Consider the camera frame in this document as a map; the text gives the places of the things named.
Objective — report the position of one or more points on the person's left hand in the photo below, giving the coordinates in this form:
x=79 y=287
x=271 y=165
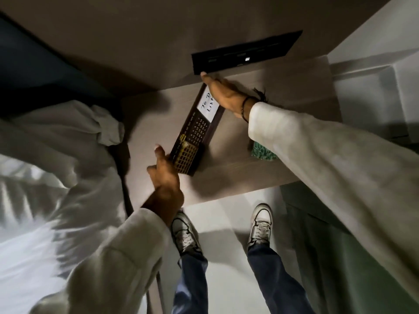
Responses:
x=168 y=189

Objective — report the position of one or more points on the person's right hand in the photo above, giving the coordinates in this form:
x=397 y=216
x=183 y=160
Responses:
x=229 y=96

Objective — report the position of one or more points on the person's right fingers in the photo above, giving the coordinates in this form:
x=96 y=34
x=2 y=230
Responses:
x=212 y=84

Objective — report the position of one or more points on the person's left fingers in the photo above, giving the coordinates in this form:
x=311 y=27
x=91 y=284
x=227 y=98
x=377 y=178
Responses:
x=160 y=160

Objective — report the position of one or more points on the dark wooden desk calendar board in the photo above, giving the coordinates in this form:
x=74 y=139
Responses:
x=196 y=130

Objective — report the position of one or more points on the person's left forearm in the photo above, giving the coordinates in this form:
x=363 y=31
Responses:
x=124 y=258

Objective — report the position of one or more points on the person's right forearm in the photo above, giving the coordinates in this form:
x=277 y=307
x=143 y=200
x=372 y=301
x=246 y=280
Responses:
x=343 y=179

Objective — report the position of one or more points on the person's left white sneaker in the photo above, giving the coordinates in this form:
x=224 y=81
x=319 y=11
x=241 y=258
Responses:
x=185 y=237

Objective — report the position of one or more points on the person's white sneaker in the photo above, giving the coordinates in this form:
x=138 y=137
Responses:
x=261 y=227
x=185 y=237

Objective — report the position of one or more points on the green textured sponge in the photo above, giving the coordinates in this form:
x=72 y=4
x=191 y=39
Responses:
x=263 y=153

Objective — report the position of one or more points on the white pillow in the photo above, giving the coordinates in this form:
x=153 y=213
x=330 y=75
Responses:
x=59 y=140

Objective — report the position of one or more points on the person's right white sneaker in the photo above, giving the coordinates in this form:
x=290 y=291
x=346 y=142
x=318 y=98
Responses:
x=261 y=227

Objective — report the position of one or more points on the person's left leg blue jeans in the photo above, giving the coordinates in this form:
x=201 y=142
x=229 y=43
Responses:
x=191 y=284

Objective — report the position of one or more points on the person's leg blue jeans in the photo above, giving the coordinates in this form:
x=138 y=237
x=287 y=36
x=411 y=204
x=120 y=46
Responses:
x=278 y=284
x=191 y=284

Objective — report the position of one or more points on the dark padded headboard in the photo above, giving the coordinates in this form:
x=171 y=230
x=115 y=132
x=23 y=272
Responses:
x=39 y=75

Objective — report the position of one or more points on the white bed sheet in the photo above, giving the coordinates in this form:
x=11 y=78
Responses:
x=29 y=245

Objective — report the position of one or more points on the person's right leg blue jeans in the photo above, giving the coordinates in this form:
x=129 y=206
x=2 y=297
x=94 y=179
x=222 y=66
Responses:
x=278 y=284

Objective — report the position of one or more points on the green cabinet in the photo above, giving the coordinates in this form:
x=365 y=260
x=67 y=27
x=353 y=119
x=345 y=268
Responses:
x=334 y=258

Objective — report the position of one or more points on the black wall socket panel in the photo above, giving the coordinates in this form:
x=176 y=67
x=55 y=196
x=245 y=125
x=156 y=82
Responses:
x=245 y=52

